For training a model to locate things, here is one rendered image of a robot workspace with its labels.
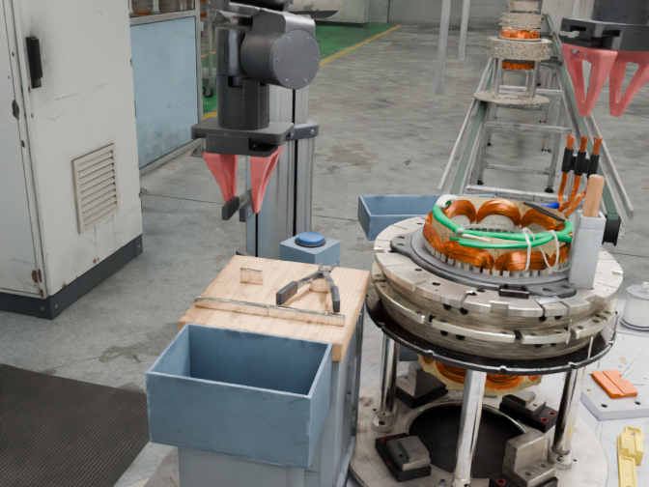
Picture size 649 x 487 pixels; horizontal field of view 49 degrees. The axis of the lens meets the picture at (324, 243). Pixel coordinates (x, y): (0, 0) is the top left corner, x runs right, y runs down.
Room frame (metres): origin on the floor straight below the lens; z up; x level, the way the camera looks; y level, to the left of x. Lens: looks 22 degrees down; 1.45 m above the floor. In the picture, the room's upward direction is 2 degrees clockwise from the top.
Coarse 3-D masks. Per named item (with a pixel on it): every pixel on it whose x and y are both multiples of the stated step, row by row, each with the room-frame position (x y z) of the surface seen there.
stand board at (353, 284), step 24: (240, 264) 0.87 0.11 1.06; (264, 264) 0.87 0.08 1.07; (288, 264) 0.88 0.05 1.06; (312, 264) 0.88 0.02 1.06; (216, 288) 0.79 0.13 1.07; (240, 288) 0.80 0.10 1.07; (264, 288) 0.80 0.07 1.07; (360, 288) 0.81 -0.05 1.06; (192, 312) 0.73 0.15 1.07; (216, 312) 0.73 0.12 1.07; (312, 336) 0.68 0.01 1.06; (336, 336) 0.68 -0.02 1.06; (336, 360) 0.67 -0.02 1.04
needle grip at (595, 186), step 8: (592, 176) 0.78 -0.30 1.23; (600, 176) 0.79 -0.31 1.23; (592, 184) 0.78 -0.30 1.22; (600, 184) 0.78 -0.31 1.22; (592, 192) 0.78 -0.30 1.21; (600, 192) 0.78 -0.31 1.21; (584, 200) 0.79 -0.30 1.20; (592, 200) 0.78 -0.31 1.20; (600, 200) 0.78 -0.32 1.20; (584, 208) 0.78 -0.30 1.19; (592, 208) 0.78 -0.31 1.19; (592, 216) 0.78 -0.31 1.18
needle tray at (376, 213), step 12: (360, 204) 1.17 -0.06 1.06; (372, 204) 1.19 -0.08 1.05; (384, 204) 1.19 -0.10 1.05; (396, 204) 1.20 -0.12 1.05; (408, 204) 1.20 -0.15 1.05; (420, 204) 1.20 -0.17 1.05; (432, 204) 1.20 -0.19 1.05; (360, 216) 1.16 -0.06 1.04; (372, 216) 1.08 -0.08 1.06; (384, 216) 1.09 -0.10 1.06; (396, 216) 1.09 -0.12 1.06; (408, 216) 1.09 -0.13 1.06; (372, 228) 1.08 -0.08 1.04; (384, 228) 1.09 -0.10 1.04; (372, 240) 1.08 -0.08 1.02; (408, 360) 1.11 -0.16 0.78
